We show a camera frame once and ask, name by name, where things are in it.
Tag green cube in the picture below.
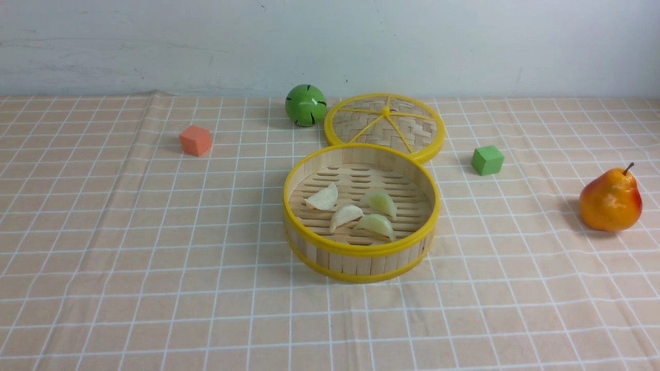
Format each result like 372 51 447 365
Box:
471 145 505 176

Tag orange yellow pear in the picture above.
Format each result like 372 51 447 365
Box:
579 162 642 232

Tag greenish dumpling front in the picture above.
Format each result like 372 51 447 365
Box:
353 214 396 242

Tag greenish dumpling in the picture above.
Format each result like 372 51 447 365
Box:
360 191 398 220
353 214 396 242

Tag green ball black stripes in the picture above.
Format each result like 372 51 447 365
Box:
285 84 327 127

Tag yellow woven steamer lid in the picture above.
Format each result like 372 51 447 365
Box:
323 93 446 164

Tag yellow bamboo steamer tray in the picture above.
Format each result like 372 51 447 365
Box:
283 143 441 283

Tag white dumpling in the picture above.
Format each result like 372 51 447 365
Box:
328 204 364 234
305 182 339 211

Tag beige checkered tablecloth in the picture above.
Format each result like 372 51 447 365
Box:
1 92 659 370

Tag orange cube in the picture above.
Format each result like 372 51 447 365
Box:
178 125 212 157

